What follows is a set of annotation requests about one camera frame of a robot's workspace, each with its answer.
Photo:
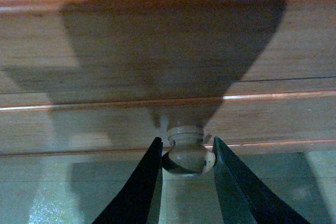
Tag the drawer wooden knob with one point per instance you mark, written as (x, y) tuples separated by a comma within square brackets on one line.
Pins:
[(188, 156)]

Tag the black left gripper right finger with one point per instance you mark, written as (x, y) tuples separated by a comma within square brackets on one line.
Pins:
[(242, 196)]

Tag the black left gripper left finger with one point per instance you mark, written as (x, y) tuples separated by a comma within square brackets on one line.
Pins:
[(139, 201)]

